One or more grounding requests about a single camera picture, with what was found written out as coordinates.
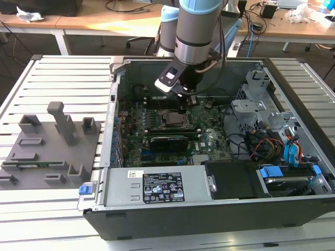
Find small black box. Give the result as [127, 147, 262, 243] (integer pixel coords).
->
[260, 3, 278, 19]

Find black wire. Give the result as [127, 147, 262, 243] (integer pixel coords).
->
[221, 103, 252, 159]

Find silver laptop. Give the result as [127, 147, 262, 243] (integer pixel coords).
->
[276, 0, 308, 8]

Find orange data wire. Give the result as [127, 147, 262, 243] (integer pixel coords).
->
[285, 130, 319, 165]

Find green motherboard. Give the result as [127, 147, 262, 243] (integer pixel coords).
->
[115, 98, 234, 168]

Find grey parts rack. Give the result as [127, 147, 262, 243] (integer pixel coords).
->
[0, 101, 102, 190]

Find grey case corner hinge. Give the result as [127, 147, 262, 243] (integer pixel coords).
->
[109, 56, 125, 77]

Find silver chipset heatsink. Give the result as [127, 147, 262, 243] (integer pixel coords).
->
[192, 154, 209, 166]

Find white flat box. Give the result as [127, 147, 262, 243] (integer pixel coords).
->
[307, 12, 335, 29]

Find white power adapter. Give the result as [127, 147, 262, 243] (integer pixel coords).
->
[227, 41, 242, 58]

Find wooden office desk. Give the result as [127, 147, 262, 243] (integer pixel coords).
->
[235, 0, 335, 53]
[56, 12, 161, 37]
[0, 12, 72, 56]

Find silver drive cage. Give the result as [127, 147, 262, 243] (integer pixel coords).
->
[230, 66, 302, 143]

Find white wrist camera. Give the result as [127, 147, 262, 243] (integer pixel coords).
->
[154, 65, 188, 94]

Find green RAM stick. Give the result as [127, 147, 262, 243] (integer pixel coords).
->
[1, 161, 66, 169]

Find CPU socket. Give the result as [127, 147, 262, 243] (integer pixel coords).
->
[160, 108, 192, 130]

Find blue case latch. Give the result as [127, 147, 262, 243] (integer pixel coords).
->
[77, 184, 93, 196]

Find metal socket cover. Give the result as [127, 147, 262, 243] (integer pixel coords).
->
[161, 108, 192, 129]

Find black office chair base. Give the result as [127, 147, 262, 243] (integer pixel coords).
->
[126, 36, 159, 56]

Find black open PC case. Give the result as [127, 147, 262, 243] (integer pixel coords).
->
[83, 55, 335, 241]

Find hard disk in blue carrier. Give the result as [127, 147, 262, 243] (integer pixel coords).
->
[257, 164, 324, 198]

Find crumpled white paper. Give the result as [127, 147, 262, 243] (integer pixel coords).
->
[16, 5, 45, 23]

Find black graphics card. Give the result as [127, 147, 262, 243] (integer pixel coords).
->
[147, 132, 189, 153]

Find red yellow power wires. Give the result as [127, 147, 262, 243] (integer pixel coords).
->
[245, 127, 286, 161]

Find blue network cable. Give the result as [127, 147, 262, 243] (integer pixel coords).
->
[248, 22, 256, 58]

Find silver power supply unit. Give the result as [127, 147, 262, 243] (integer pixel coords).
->
[100, 167, 211, 211]

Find clear plastic wrap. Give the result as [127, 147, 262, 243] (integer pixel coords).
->
[284, 3, 316, 25]

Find blue flat data wire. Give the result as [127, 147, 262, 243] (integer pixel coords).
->
[283, 138, 302, 168]

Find silver square CPU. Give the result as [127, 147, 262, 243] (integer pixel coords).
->
[166, 112, 186, 126]

